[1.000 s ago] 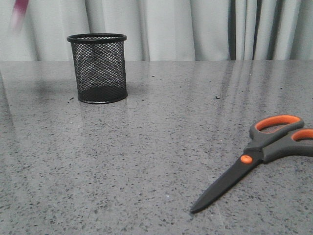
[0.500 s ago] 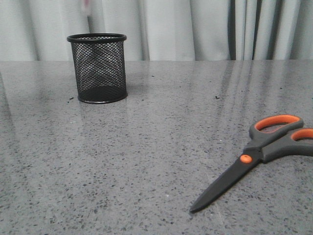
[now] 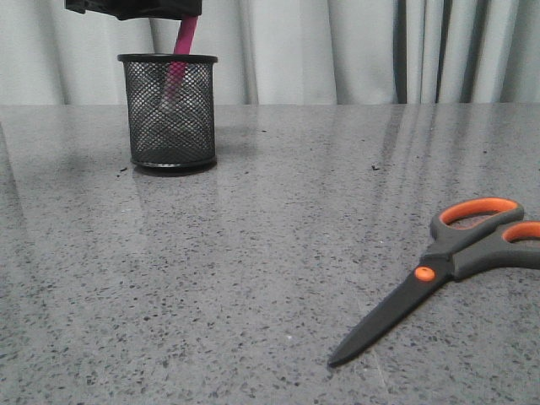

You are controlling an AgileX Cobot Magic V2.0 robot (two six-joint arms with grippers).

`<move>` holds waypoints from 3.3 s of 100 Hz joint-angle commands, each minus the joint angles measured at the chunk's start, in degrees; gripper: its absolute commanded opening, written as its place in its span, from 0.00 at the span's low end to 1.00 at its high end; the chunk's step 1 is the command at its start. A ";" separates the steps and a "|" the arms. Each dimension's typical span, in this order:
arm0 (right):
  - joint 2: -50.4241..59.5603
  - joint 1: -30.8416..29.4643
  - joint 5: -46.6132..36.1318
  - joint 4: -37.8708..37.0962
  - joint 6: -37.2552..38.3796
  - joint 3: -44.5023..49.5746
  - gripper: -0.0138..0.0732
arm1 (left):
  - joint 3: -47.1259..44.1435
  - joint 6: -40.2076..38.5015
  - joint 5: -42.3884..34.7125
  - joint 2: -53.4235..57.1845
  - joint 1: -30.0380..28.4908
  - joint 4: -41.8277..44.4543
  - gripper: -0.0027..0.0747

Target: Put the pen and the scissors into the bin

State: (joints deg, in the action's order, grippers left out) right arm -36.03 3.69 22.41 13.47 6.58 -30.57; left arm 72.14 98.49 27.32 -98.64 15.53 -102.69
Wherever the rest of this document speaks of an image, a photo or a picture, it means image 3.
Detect black mesh pen holder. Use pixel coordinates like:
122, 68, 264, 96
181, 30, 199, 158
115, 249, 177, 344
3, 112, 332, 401
117, 54, 218, 169

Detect pink highlighter pen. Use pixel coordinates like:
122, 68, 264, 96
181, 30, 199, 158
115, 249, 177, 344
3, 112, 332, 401
163, 14, 198, 102

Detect grey orange scissors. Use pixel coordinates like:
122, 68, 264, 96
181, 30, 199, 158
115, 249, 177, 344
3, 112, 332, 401
328, 197, 539, 368

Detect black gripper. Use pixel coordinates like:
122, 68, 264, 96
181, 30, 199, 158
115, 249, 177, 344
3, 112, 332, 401
64, 0, 203, 20

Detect grey curtain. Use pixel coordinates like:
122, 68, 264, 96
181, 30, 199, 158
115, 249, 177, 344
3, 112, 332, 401
1, 1, 539, 105

